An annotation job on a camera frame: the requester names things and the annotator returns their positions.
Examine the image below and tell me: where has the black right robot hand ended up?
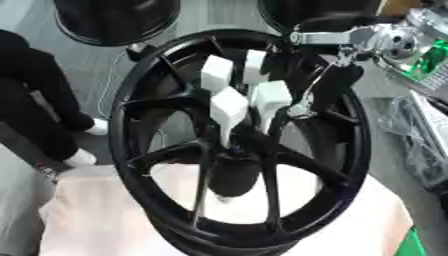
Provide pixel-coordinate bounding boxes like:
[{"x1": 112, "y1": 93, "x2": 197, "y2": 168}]
[{"x1": 262, "y1": 13, "x2": 384, "y2": 118}]

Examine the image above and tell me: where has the white pin with flat head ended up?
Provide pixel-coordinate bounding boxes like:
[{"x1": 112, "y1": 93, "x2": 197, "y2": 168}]
[
  {"x1": 250, "y1": 80, "x2": 294, "y2": 135},
  {"x1": 199, "y1": 54, "x2": 237, "y2": 94},
  {"x1": 239, "y1": 49, "x2": 272, "y2": 85},
  {"x1": 208, "y1": 86, "x2": 251, "y2": 149}
]

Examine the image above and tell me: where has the black spoked wheel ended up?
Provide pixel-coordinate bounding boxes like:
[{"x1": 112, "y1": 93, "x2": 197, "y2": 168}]
[{"x1": 108, "y1": 28, "x2": 373, "y2": 256}]

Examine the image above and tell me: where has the clear plastic bag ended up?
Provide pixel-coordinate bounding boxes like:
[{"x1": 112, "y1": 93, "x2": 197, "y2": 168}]
[{"x1": 372, "y1": 89, "x2": 448, "y2": 193}]

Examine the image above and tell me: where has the green flat object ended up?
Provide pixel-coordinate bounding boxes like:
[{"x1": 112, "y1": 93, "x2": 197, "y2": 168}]
[{"x1": 393, "y1": 225, "x2": 429, "y2": 256}]

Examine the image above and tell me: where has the person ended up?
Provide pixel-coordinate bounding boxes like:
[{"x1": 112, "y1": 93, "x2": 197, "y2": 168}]
[{"x1": 0, "y1": 29, "x2": 112, "y2": 169}]

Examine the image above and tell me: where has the thin white cable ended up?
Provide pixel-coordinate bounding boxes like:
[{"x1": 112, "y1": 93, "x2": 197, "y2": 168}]
[{"x1": 96, "y1": 49, "x2": 132, "y2": 122}]

